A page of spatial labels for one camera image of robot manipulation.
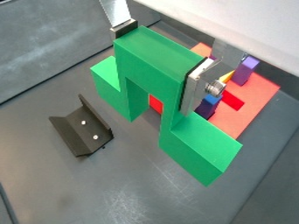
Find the black angled bracket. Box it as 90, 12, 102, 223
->
49, 94, 113, 157

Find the red puzzle board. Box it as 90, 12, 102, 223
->
148, 42, 281, 140

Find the green S-shaped block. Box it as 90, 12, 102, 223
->
90, 26, 241, 186

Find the yellow block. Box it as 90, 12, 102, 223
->
218, 71, 234, 83

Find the purple block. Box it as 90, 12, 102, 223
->
230, 56, 258, 86

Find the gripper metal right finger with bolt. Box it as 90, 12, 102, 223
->
180, 39, 248, 116

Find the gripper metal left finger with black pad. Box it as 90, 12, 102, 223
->
98, 0, 137, 39

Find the dark blue block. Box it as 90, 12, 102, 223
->
194, 94, 221, 120

